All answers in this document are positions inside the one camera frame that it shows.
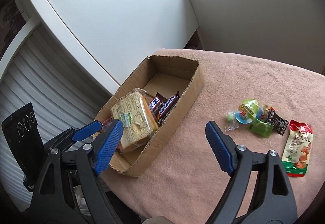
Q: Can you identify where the sliced bread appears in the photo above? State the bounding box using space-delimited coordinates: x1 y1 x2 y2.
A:
111 88 159 153

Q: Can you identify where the Snickers bar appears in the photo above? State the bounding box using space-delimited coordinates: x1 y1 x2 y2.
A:
148 93 167 115
156 92 180 125

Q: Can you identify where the dark bun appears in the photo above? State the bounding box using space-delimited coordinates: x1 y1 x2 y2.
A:
103 118 123 152

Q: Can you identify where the green red jerky pouch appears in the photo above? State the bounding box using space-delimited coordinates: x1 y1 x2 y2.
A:
282 120 313 177

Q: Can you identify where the small green candy packet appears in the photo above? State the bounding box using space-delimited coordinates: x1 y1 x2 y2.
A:
248 119 273 138

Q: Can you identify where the black printed candy packet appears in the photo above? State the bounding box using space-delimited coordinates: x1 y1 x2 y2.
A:
267 108 289 135

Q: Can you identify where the orange green snack packet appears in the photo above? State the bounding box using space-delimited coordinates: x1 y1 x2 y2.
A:
256 105 274 123

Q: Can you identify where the green jelly cup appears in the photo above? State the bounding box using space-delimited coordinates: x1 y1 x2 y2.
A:
235 99 259 124

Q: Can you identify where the open cardboard box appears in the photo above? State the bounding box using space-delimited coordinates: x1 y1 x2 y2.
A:
95 55 204 177

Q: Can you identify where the white cabinet panel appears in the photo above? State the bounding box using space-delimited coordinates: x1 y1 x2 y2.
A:
30 0 198 93

